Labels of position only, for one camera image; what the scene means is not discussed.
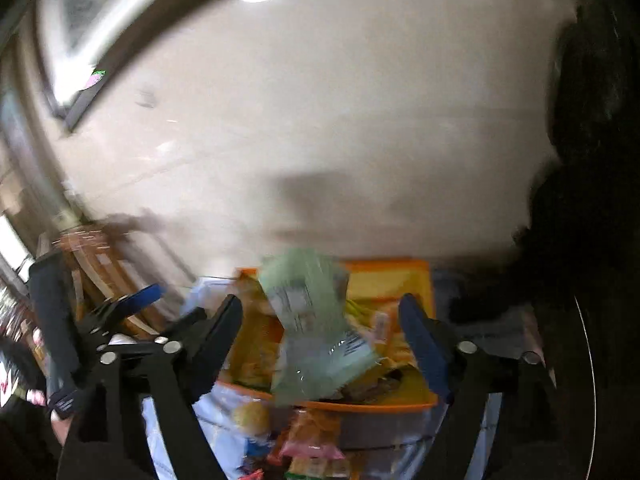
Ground pale green snack packet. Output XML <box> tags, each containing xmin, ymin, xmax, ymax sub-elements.
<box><xmin>257</xmin><ymin>248</ymin><xmax>378</xmax><ymax>405</ymax></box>

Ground blue checked tablecloth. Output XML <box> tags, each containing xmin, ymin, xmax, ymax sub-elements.
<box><xmin>142</xmin><ymin>277</ymin><xmax>501</xmax><ymax>479</ymax></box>

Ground round white bun packet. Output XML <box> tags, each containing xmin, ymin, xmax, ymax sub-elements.
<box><xmin>232</xmin><ymin>400</ymin><xmax>271</xmax><ymax>439</ymax></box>

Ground carved brown wooden chair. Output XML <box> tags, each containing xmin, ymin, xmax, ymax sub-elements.
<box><xmin>38</xmin><ymin>226</ymin><xmax>148</xmax><ymax>323</ymax></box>

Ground orange cardboard box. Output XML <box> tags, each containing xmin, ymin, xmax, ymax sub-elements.
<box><xmin>218</xmin><ymin>259</ymin><xmax>437</xmax><ymax>413</ymax></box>

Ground pink snack packet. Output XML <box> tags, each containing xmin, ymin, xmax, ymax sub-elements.
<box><xmin>280</xmin><ymin>410</ymin><xmax>345</xmax><ymax>460</ymax></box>

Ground large framed painting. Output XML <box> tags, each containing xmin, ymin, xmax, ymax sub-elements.
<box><xmin>34</xmin><ymin>0</ymin><xmax>281</xmax><ymax>134</ymax></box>

